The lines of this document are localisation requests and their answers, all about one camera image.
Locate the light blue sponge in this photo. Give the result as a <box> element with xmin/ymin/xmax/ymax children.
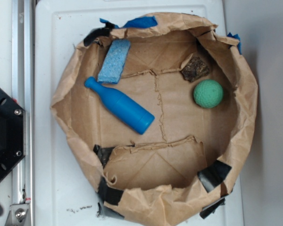
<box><xmin>97</xmin><ymin>39</ymin><xmax>131</xmax><ymax>84</ymax></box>

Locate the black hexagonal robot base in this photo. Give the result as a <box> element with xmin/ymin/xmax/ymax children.
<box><xmin>0</xmin><ymin>88</ymin><xmax>25</xmax><ymax>182</ymax></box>

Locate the blue plastic bottle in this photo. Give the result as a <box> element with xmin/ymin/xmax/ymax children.
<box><xmin>84</xmin><ymin>77</ymin><xmax>155</xmax><ymax>135</ymax></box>

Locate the brown paper bag bin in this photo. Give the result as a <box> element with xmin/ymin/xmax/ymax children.
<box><xmin>51</xmin><ymin>12</ymin><xmax>258</xmax><ymax>226</ymax></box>

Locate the green dimpled ball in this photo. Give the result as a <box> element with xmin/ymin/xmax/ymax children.
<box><xmin>193</xmin><ymin>79</ymin><xmax>224</xmax><ymax>109</ymax></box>

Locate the brown rough rock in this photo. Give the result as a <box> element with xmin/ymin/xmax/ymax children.
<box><xmin>181</xmin><ymin>56</ymin><xmax>210</xmax><ymax>82</ymax></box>

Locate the white plastic tray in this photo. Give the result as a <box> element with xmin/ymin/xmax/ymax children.
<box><xmin>34</xmin><ymin>0</ymin><xmax>243</xmax><ymax>226</ymax></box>

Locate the aluminium extrusion rail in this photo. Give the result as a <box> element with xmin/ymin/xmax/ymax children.
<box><xmin>12</xmin><ymin>0</ymin><xmax>36</xmax><ymax>226</ymax></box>

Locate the metal corner bracket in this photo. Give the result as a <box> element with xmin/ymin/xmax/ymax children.
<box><xmin>5</xmin><ymin>203</ymin><xmax>29</xmax><ymax>226</ymax></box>

